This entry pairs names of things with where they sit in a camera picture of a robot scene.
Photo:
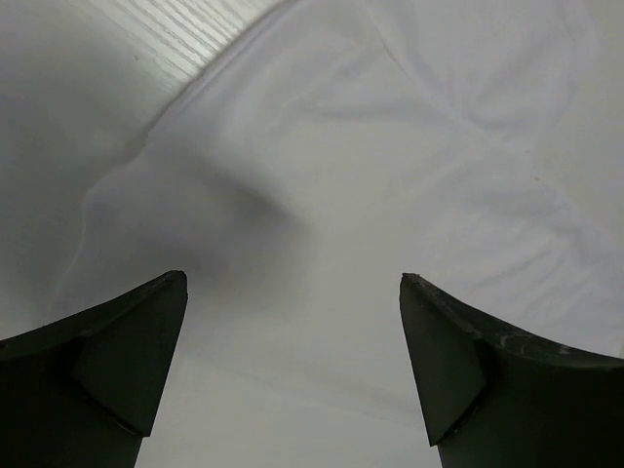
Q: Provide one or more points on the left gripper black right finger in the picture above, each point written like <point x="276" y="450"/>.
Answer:
<point x="494" y="395"/>

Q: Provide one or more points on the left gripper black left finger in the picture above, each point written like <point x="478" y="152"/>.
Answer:
<point x="84" y="391"/>

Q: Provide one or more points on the white t shirt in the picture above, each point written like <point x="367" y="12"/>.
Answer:
<point x="333" y="148"/>

